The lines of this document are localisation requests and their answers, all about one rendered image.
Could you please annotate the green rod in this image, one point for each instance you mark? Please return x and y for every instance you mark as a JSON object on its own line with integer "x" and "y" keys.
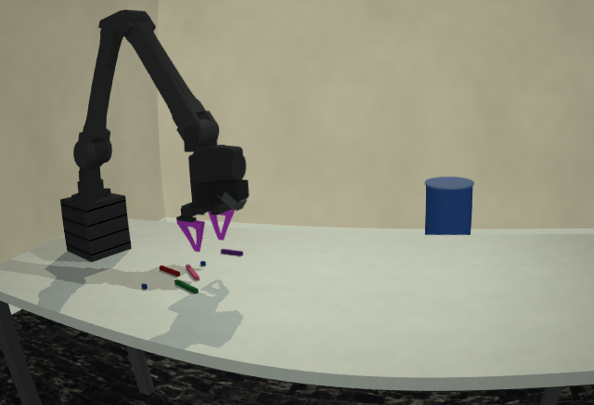
{"x": 186, "y": 286}

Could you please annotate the purple rod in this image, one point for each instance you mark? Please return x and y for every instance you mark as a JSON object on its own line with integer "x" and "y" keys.
{"x": 231, "y": 252}

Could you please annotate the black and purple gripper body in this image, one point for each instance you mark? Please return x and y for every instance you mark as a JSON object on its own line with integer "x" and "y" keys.
{"x": 187, "y": 215}

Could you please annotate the pink rod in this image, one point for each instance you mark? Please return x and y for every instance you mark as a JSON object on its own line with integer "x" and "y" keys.
{"x": 193, "y": 273}

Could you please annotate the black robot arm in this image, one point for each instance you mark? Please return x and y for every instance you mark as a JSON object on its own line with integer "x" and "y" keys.
{"x": 225, "y": 164}

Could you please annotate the dark red rod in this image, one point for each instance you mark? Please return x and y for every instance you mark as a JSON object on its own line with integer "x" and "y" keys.
{"x": 170, "y": 271}

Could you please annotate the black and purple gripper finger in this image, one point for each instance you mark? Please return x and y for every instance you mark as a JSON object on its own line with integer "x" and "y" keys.
{"x": 198, "y": 226}
{"x": 228, "y": 215}

